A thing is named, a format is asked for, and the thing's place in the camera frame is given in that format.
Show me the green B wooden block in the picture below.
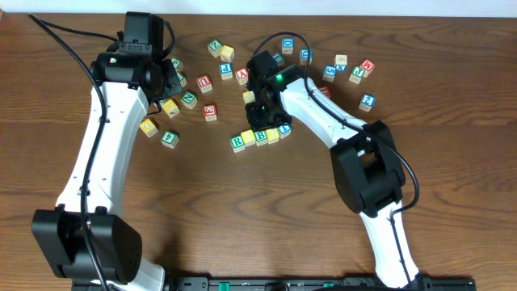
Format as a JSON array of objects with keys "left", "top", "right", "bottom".
[{"left": 254, "top": 131, "right": 268, "bottom": 146}]

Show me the yellow O wooden block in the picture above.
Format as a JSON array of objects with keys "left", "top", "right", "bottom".
[{"left": 241, "top": 129, "right": 256, "bottom": 147}]

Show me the blue T wooden block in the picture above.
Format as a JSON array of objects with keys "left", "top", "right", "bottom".
[{"left": 278, "top": 124, "right": 292, "bottom": 139}]

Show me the green R wooden block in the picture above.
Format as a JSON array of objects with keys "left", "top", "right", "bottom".
[{"left": 230, "top": 136, "right": 246, "bottom": 153}]

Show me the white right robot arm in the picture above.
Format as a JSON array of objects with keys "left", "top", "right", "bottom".
[{"left": 246, "top": 62, "right": 419, "bottom": 289}]

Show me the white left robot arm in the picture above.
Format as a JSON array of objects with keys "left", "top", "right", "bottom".
[{"left": 32, "top": 12, "right": 183, "bottom": 290}]

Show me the green 7 wooden block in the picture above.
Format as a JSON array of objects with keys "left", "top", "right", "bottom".
[{"left": 177, "top": 72, "right": 187, "bottom": 87}]

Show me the green J block left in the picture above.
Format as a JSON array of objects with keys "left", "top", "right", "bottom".
[{"left": 170, "top": 57, "right": 184, "bottom": 73}]

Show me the green N wooden block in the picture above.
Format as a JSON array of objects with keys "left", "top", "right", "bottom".
[{"left": 181, "top": 91, "right": 198, "bottom": 109}]

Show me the yellow C wooden block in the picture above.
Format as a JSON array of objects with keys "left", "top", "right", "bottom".
[{"left": 242, "top": 91, "right": 255, "bottom": 104}]

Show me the red U block left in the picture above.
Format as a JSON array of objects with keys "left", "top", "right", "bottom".
[{"left": 196, "top": 74, "right": 212, "bottom": 93}]

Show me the red E wooden block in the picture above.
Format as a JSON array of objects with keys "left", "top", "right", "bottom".
[{"left": 204, "top": 104, "right": 217, "bottom": 121}]

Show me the red A wooden block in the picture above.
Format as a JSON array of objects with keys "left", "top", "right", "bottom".
[{"left": 235, "top": 67, "right": 249, "bottom": 86}]

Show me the green 4 wooden block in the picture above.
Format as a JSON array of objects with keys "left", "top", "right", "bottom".
[{"left": 161, "top": 131, "right": 179, "bottom": 149}]

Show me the blue P wooden block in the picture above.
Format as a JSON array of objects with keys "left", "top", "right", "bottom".
[{"left": 219, "top": 62, "right": 233, "bottom": 80}]

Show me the green Z wooden block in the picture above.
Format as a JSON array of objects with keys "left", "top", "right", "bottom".
[{"left": 208, "top": 39, "right": 223, "bottom": 58}]

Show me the blue L wooden block upper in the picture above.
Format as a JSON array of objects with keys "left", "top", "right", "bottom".
[{"left": 272, "top": 53, "right": 284, "bottom": 66}]

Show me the red U wooden block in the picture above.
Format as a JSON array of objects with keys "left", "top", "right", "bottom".
[{"left": 319, "top": 86, "right": 331, "bottom": 98}]

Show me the blue D wooden block back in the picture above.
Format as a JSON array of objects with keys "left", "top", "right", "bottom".
[{"left": 281, "top": 37, "right": 295, "bottom": 55}]

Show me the blue d wooden block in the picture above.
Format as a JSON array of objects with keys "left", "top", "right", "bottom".
[
  {"left": 300, "top": 48, "right": 313, "bottom": 65},
  {"left": 281, "top": 37, "right": 295, "bottom": 55}
]

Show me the blue D wooden block right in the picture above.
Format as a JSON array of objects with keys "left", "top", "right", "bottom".
[{"left": 300, "top": 48, "right": 313, "bottom": 65}]

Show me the blue 5 wooden block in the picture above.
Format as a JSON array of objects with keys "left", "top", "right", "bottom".
[{"left": 322, "top": 65, "right": 337, "bottom": 82}]

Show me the blue X wooden block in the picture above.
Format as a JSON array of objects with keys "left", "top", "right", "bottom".
[{"left": 334, "top": 54, "right": 348, "bottom": 72}]

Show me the green J wooden block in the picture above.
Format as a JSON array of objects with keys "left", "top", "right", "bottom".
[{"left": 349, "top": 66, "right": 366, "bottom": 84}]

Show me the blue 2 wooden block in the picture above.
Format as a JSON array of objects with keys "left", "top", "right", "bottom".
[{"left": 359, "top": 94, "right": 376, "bottom": 112}]

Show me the red M wooden block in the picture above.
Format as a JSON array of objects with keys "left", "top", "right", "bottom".
[{"left": 360, "top": 59, "right": 375, "bottom": 78}]

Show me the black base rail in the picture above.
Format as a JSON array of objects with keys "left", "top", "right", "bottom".
[{"left": 82, "top": 276, "right": 477, "bottom": 291}]

